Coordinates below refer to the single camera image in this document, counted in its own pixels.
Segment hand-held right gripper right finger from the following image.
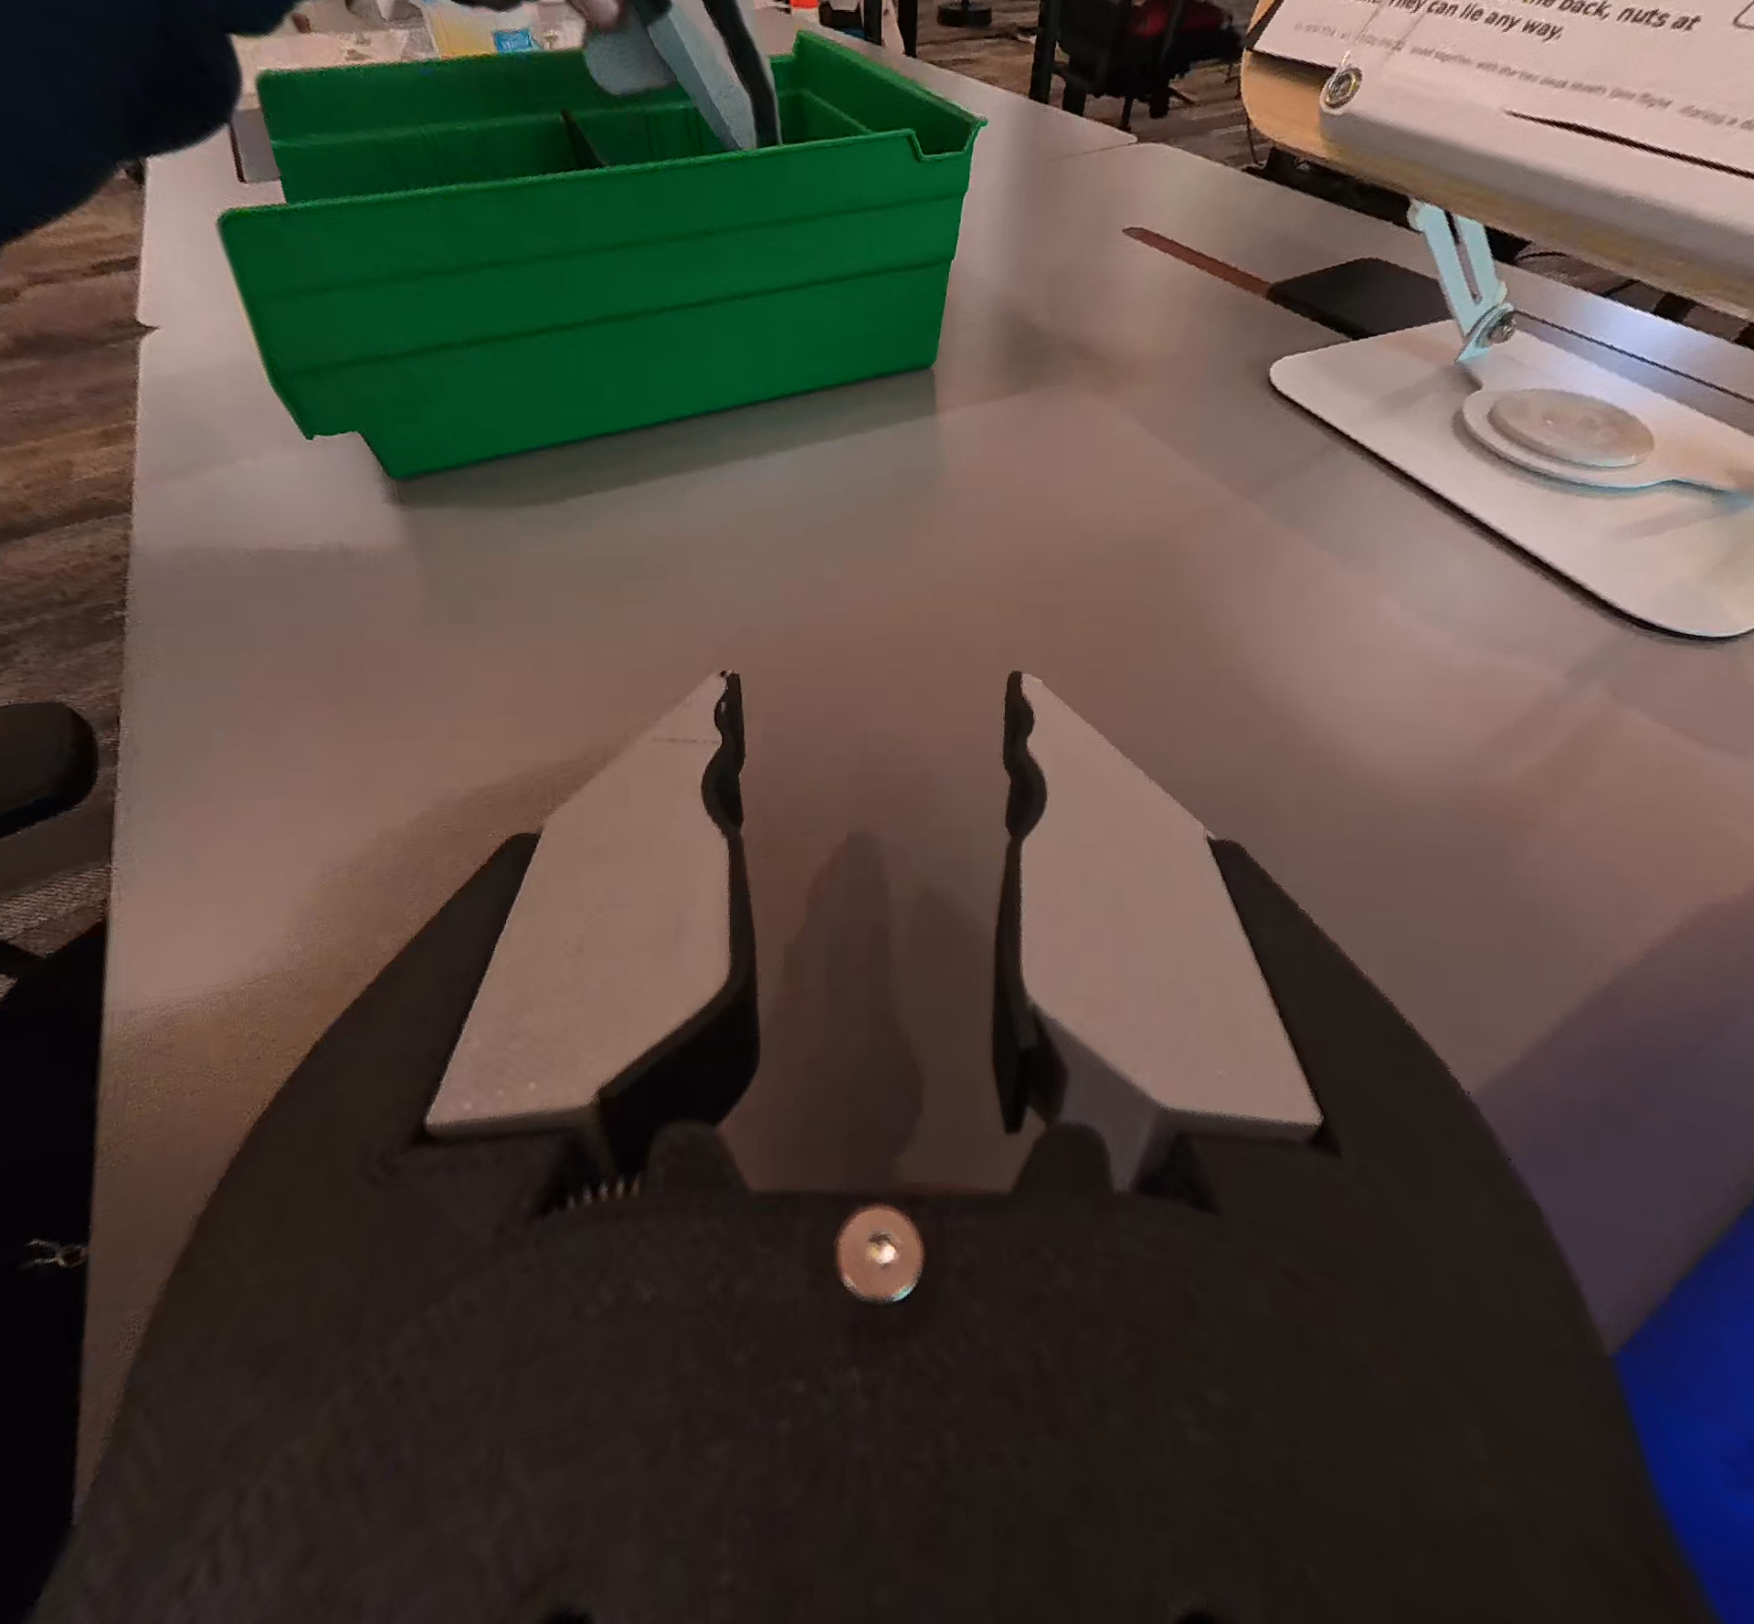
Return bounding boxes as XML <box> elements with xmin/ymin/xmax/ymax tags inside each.
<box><xmin>992</xmin><ymin>672</ymin><xmax>1325</xmax><ymax>1194</ymax></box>

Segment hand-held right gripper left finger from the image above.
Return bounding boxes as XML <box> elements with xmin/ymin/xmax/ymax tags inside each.
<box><xmin>425</xmin><ymin>672</ymin><xmax>763</xmax><ymax>1174</ymax></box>

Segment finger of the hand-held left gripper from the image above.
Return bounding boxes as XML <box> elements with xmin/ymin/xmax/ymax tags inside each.
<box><xmin>655</xmin><ymin>0</ymin><xmax>786</xmax><ymax>145</ymax></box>
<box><xmin>578</xmin><ymin>0</ymin><xmax>763</xmax><ymax>156</ymax></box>

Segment green plastic bin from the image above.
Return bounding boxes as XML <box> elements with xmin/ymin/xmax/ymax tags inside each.
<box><xmin>219</xmin><ymin>30</ymin><xmax>988</xmax><ymax>481</ymax></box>

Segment blue plastic bin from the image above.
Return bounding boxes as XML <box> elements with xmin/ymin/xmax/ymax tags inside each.
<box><xmin>1610</xmin><ymin>1187</ymin><xmax>1754</xmax><ymax>1624</ymax></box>

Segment person's left forearm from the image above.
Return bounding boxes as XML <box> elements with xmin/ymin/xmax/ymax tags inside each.
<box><xmin>0</xmin><ymin>0</ymin><xmax>413</xmax><ymax>242</ymax></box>

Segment yellow container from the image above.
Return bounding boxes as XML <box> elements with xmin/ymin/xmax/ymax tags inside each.
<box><xmin>417</xmin><ymin>0</ymin><xmax>584</xmax><ymax>57</ymax></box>

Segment black mesh office chair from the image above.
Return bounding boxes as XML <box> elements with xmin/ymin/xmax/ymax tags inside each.
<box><xmin>1055</xmin><ymin>0</ymin><xmax>1241</xmax><ymax>133</ymax></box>

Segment black chair armrest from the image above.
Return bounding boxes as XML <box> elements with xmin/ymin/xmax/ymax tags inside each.
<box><xmin>0</xmin><ymin>704</ymin><xmax>101</xmax><ymax>839</ymax></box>

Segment instruction sheet on stand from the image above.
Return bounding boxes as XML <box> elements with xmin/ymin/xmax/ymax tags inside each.
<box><xmin>1239</xmin><ymin>0</ymin><xmax>1754</xmax><ymax>640</ymax></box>

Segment black smartphone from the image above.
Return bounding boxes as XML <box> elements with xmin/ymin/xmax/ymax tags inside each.
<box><xmin>1267</xmin><ymin>259</ymin><xmax>1456</xmax><ymax>345</ymax></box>

